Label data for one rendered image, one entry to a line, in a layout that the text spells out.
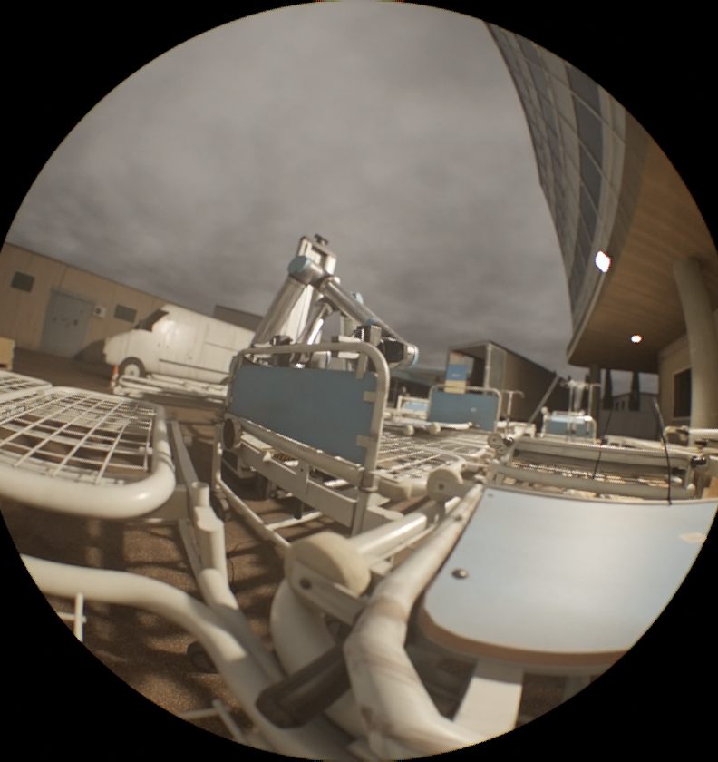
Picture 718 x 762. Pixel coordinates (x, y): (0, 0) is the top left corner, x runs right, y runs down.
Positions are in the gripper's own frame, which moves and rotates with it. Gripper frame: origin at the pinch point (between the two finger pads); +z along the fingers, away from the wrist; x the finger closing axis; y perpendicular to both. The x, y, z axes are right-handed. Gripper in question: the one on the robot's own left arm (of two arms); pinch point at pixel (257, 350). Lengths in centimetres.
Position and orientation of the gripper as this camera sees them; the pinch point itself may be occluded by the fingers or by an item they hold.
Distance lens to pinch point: 92.5
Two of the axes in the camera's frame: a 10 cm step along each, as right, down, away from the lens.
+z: -6.3, 0.2, -7.8
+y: 7.8, 0.7, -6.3
